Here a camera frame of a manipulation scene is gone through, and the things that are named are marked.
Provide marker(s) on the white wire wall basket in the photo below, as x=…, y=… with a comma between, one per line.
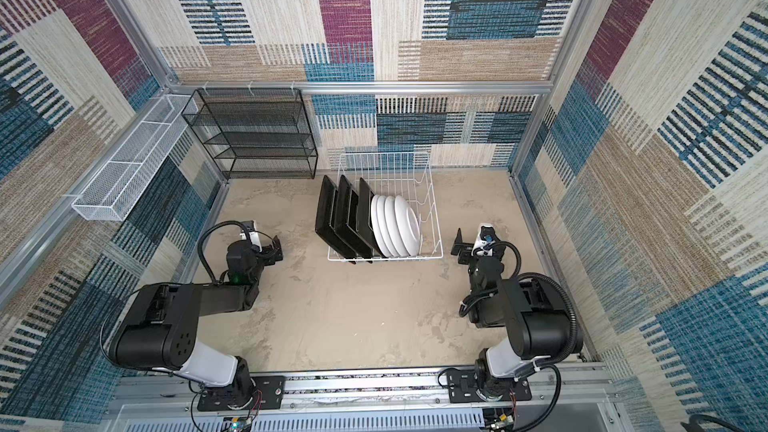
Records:
x=119, y=184

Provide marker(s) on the square floral plate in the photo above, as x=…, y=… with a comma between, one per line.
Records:
x=324, y=222
x=364, y=217
x=346, y=215

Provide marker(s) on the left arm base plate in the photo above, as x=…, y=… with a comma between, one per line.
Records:
x=258, y=392

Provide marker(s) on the black mesh shelf unit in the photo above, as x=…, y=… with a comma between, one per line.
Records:
x=254, y=133

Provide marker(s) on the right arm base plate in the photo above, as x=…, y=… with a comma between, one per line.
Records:
x=472, y=386

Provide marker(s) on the white round plate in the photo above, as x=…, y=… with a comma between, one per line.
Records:
x=393, y=227
x=382, y=247
x=384, y=227
x=408, y=225

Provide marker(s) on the aluminium front rail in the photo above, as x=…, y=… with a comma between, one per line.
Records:
x=379, y=399

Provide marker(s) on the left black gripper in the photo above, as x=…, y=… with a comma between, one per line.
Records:
x=270, y=251

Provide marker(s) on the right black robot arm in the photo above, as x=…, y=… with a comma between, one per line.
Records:
x=538, y=317

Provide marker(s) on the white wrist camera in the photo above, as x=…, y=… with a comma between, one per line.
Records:
x=253, y=237
x=485, y=241

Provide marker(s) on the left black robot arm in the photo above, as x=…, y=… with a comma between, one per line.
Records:
x=159, y=331

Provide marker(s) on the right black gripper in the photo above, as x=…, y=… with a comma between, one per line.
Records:
x=471, y=251

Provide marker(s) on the white wire dish rack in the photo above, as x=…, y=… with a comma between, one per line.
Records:
x=407, y=174

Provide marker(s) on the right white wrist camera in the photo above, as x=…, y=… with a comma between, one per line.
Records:
x=485, y=241

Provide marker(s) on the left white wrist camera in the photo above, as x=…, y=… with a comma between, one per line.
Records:
x=253, y=237

